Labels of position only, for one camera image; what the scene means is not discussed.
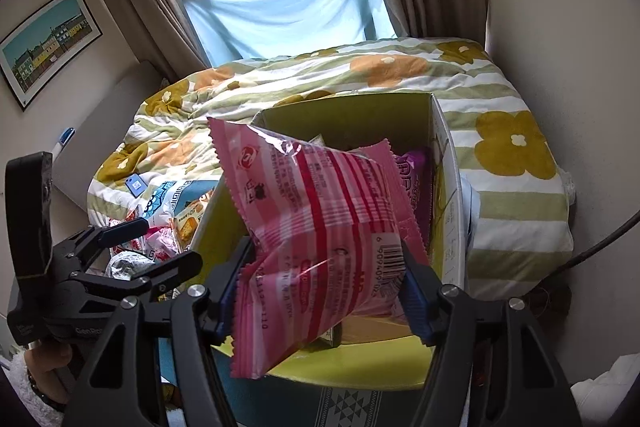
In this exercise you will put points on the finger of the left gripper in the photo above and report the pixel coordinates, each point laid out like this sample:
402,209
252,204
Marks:
95,240
157,280

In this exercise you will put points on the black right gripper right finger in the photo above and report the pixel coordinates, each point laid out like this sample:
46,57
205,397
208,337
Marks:
491,364

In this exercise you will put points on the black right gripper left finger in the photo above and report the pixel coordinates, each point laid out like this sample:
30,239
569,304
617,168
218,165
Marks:
120,383

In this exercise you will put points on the pink striped snack bag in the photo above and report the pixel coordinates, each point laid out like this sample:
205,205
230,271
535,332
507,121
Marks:
329,228

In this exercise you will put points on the pink strawberry candy bag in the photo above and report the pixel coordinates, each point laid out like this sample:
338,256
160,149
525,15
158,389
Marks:
157,244

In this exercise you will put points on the person's left hand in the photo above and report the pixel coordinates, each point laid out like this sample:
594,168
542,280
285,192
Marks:
44,359

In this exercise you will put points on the yellow green cardboard box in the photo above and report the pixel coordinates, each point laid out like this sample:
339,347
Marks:
222,228

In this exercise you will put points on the blue white pen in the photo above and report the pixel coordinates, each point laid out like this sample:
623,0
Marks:
62,141

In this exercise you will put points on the blue patterned table mat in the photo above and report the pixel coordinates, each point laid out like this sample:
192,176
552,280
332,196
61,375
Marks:
320,401

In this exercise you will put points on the floral striped duvet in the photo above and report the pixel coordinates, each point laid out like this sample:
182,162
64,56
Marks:
352,95

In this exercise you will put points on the framed houses picture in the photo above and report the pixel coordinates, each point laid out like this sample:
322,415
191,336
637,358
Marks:
41,46

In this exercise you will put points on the purple snack bag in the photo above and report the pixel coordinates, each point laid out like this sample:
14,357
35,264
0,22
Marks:
416,173

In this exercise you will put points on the light blue window cloth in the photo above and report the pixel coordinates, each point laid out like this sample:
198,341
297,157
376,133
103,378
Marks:
231,30

